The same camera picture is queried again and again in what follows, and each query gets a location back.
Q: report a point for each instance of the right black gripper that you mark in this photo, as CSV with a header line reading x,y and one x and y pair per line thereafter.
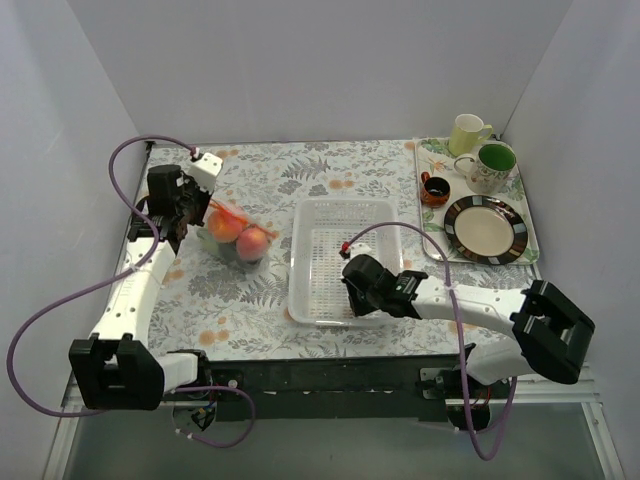
x,y
353,295

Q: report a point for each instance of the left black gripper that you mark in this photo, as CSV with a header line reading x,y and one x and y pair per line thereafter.
x,y
198,201

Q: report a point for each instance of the clear zip top bag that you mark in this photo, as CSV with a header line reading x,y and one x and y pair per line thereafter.
x,y
226,252

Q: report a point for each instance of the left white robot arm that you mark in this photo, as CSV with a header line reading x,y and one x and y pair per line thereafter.
x,y
113,367

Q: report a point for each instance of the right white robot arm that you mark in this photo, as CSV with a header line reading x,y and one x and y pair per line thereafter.
x,y
544,331

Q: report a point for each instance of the fake peach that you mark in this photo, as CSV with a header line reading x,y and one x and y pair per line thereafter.
x,y
223,227
251,244

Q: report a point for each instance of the white plastic basket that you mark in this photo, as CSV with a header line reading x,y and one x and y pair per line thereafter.
x,y
317,296

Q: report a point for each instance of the small brown cup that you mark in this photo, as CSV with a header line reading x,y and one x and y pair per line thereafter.
x,y
435,191

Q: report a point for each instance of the floral serving tray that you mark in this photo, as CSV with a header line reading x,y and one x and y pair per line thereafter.
x,y
432,155

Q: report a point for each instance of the striped rim plate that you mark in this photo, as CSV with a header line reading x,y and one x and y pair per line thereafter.
x,y
485,230

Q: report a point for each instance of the floral table mat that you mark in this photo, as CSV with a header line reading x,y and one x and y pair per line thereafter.
x,y
231,314

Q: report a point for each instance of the green floral mug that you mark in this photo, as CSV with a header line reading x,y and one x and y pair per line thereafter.
x,y
486,171

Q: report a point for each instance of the pale yellow mug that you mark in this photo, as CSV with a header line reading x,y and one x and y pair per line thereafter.
x,y
468,131

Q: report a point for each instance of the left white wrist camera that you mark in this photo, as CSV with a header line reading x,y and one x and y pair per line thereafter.
x,y
204,169

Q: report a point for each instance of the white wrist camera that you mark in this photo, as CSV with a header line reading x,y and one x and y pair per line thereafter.
x,y
349,250
204,169

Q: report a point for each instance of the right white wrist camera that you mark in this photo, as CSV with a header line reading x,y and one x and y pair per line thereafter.
x,y
349,250

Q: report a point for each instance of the aluminium frame rail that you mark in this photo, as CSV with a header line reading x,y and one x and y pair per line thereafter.
x,y
551,433

